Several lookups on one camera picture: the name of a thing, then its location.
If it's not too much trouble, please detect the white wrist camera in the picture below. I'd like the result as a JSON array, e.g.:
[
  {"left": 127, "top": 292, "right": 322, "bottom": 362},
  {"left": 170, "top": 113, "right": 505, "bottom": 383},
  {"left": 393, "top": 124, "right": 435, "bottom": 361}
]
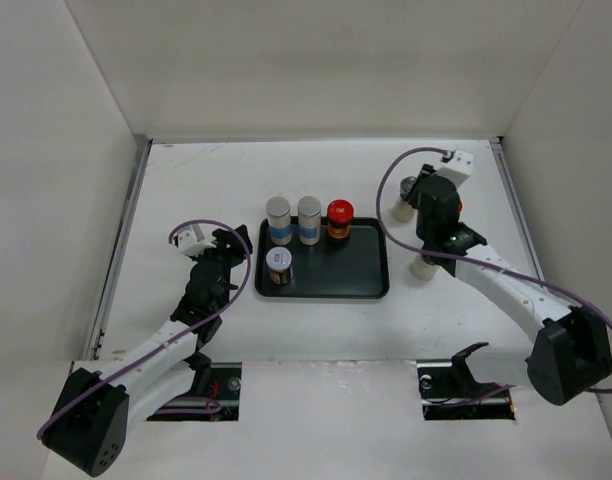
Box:
[
  {"left": 168, "top": 223, "right": 215, "bottom": 257},
  {"left": 435, "top": 150, "right": 475, "bottom": 189}
]

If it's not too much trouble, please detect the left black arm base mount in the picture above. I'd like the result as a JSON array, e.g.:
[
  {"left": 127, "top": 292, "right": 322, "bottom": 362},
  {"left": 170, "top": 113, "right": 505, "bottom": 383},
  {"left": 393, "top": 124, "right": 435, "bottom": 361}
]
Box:
[{"left": 147, "top": 353, "right": 243, "bottom": 422}]

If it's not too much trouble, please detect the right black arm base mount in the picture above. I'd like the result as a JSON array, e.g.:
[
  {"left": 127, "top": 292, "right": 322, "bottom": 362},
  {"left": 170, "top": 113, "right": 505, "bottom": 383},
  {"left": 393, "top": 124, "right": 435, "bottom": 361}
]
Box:
[{"left": 416, "top": 342, "right": 515, "bottom": 421}]

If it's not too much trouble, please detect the grey lid seasoning jar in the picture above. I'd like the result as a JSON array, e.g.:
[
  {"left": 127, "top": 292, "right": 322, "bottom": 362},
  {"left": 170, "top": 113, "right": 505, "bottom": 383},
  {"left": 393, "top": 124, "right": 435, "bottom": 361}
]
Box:
[{"left": 391, "top": 176, "right": 417, "bottom": 223}]

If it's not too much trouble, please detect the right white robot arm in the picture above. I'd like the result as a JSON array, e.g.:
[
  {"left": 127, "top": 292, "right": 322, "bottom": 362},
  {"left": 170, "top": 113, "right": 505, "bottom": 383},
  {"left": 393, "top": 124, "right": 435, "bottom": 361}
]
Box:
[{"left": 400, "top": 164, "right": 612, "bottom": 406}]

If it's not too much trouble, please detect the small dark spice jar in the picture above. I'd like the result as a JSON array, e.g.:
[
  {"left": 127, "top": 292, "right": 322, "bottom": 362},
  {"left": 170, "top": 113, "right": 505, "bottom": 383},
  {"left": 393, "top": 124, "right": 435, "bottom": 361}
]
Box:
[{"left": 265, "top": 246, "right": 293, "bottom": 285}]

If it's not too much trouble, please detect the blue label sago bottle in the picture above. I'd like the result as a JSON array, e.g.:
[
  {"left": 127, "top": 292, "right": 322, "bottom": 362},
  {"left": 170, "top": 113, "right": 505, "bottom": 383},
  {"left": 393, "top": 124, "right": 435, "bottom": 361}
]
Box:
[
  {"left": 297, "top": 196, "right": 321, "bottom": 246},
  {"left": 266, "top": 196, "right": 292, "bottom": 246}
]

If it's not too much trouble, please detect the black cap white bottle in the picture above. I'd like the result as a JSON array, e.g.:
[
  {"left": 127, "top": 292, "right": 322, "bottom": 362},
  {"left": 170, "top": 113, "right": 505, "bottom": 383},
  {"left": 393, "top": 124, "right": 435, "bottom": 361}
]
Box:
[{"left": 410, "top": 255, "right": 439, "bottom": 281}]

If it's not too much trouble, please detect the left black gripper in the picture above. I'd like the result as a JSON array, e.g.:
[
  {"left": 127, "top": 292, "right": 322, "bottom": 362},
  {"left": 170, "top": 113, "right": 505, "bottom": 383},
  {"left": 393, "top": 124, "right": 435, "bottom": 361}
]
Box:
[{"left": 188, "top": 225, "right": 250, "bottom": 311}]

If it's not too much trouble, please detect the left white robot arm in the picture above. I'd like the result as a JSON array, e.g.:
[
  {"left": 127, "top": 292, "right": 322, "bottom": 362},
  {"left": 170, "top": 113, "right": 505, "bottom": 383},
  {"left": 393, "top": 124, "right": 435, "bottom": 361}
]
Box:
[{"left": 36, "top": 220, "right": 253, "bottom": 477}]

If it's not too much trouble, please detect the black rectangular tray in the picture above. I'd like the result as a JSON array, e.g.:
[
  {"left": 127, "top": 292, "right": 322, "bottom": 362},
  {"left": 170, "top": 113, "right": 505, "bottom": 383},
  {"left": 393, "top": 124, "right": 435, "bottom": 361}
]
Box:
[{"left": 254, "top": 216, "right": 390, "bottom": 300}]

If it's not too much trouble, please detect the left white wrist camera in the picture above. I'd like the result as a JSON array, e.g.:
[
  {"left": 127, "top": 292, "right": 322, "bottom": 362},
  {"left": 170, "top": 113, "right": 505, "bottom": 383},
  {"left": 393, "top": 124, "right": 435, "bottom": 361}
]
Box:
[{"left": 168, "top": 223, "right": 215, "bottom": 257}]

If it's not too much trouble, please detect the red lid chili jar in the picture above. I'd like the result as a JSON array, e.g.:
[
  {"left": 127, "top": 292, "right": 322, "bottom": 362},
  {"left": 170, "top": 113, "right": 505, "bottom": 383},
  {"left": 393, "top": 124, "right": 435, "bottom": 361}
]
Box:
[{"left": 327, "top": 199, "right": 354, "bottom": 244}]

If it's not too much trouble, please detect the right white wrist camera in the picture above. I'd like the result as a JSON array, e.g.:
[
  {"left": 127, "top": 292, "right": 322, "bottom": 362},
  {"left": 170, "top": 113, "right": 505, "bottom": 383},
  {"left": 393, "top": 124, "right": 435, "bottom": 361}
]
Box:
[{"left": 435, "top": 150, "right": 475, "bottom": 189}]

